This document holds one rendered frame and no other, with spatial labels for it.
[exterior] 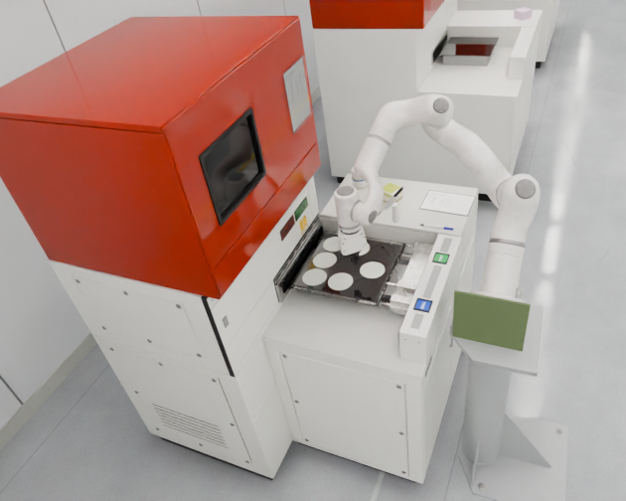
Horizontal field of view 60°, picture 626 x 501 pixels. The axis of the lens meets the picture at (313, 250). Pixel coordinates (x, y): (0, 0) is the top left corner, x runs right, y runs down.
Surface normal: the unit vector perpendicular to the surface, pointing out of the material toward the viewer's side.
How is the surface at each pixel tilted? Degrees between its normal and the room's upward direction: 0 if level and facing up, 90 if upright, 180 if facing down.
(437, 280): 0
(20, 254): 90
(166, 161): 90
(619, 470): 0
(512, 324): 90
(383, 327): 0
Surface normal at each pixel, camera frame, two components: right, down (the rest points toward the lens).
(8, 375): 0.91, 0.16
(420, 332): -0.14, -0.76
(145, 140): -0.40, 0.62
